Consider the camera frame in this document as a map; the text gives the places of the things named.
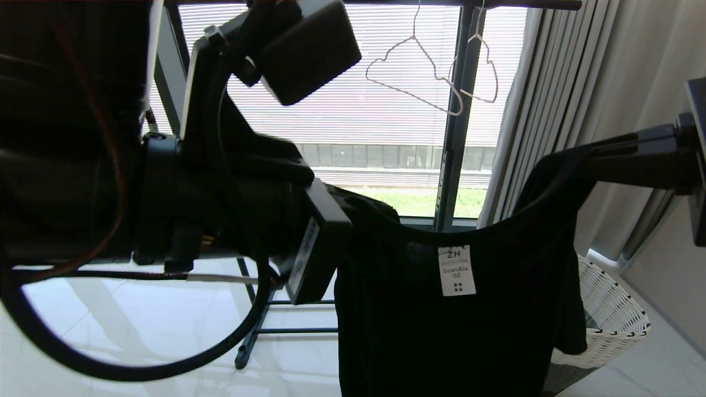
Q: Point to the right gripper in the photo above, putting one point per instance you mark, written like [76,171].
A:
[699,165]

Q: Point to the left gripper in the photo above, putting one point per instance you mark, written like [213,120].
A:
[248,220]

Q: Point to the pink clothes hanger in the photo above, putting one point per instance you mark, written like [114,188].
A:
[426,52]
[495,82]

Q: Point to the black garment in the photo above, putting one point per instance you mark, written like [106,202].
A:
[413,331]

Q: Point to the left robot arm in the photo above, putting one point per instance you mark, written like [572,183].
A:
[55,138]

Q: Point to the white laundry basket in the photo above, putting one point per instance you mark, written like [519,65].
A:
[606,314]

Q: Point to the black clothes rack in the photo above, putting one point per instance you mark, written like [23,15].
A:
[458,138]

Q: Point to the beige curtain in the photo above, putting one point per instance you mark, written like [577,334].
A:
[579,66]

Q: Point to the window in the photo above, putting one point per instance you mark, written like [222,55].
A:
[386,138]

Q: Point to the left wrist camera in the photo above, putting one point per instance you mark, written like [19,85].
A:
[309,49]

